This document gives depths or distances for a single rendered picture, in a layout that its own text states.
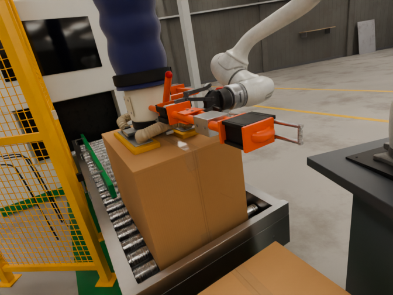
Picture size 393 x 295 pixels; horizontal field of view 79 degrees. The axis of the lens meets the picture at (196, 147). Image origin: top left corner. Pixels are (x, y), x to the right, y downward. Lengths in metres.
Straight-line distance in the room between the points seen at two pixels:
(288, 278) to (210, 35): 11.18
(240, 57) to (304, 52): 12.59
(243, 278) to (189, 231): 0.23
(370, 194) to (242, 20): 11.54
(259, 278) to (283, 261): 0.11
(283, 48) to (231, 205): 12.22
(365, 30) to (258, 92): 14.48
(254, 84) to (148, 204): 0.55
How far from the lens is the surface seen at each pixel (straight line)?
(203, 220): 0.91
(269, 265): 0.92
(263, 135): 0.44
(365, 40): 15.28
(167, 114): 0.73
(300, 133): 0.45
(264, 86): 0.92
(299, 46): 13.40
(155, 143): 0.87
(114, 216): 1.35
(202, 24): 11.64
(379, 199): 0.91
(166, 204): 0.80
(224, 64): 0.98
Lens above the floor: 1.23
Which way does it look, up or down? 21 degrees down
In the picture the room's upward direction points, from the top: 10 degrees counter-clockwise
